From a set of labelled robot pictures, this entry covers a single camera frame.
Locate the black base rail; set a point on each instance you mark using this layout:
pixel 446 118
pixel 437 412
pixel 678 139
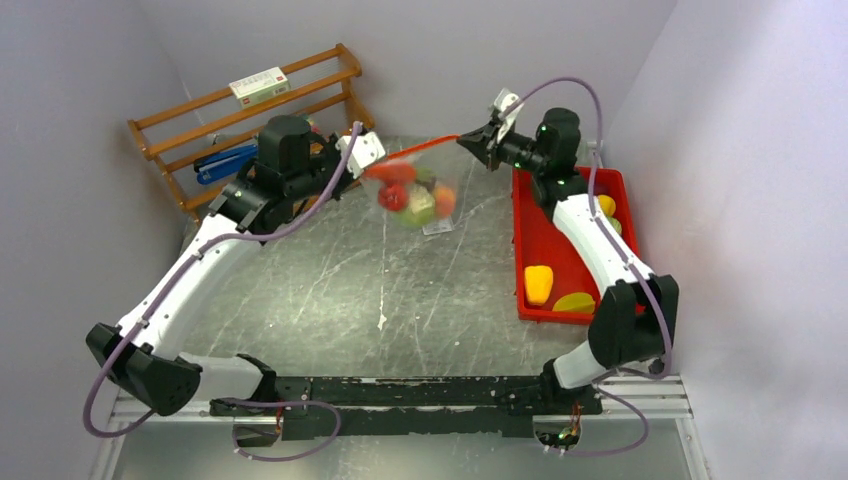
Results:
pixel 309 407

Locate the orange peach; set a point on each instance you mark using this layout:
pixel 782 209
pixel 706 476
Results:
pixel 444 201

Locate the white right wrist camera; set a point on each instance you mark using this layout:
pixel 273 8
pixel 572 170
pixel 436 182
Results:
pixel 505 108

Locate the green cabbage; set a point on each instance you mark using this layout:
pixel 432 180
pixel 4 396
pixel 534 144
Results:
pixel 616 225
pixel 420 210

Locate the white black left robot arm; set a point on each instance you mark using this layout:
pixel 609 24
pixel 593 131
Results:
pixel 143 353

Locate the yellow squash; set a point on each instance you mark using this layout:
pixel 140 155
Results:
pixel 607 204

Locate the white box on top shelf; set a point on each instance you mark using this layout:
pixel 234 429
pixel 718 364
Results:
pixel 260 87

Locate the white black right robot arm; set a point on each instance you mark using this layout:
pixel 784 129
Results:
pixel 636 316

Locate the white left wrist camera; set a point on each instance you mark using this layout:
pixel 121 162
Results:
pixel 360 152

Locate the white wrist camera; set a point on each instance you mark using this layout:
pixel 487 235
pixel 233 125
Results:
pixel 505 108
pixel 360 152

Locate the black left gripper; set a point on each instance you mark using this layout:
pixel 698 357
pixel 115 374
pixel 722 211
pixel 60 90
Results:
pixel 333 150

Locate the ruler set clear package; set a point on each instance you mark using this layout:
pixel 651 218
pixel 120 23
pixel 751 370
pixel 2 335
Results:
pixel 438 227

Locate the yellow green mango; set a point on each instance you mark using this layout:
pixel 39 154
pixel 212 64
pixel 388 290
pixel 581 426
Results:
pixel 576 303

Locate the wooden three-tier shelf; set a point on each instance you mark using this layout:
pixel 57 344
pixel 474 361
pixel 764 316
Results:
pixel 335 70

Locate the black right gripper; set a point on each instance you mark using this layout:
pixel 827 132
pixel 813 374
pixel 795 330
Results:
pixel 485 143

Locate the red apple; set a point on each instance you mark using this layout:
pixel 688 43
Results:
pixel 393 197

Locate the red plastic bin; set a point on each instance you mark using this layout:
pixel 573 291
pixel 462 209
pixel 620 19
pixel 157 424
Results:
pixel 538 242

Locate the blue hole punch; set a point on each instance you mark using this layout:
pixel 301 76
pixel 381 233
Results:
pixel 217 166

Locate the orange carrot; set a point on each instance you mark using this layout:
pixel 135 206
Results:
pixel 391 172

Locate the clear zip bag orange zipper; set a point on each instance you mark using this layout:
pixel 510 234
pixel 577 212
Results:
pixel 437 161

